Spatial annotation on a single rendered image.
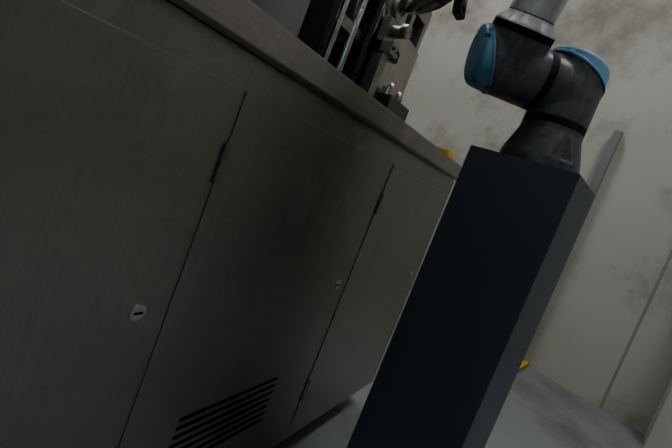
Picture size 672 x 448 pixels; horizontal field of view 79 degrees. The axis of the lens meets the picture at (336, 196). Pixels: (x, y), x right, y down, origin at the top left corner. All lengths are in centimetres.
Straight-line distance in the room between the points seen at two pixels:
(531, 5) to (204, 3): 58
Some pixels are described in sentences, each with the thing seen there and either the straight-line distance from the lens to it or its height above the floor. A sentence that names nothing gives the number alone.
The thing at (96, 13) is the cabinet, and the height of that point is 82.
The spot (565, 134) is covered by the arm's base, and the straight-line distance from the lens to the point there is 87.
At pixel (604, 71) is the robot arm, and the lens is 92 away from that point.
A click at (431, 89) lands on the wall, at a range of 360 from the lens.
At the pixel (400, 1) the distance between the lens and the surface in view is 130.
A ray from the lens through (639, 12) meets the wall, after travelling 340.
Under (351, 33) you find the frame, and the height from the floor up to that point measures 104.
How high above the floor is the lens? 77
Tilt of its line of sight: 5 degrees down
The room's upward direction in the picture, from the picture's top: 21 degrees clockwise
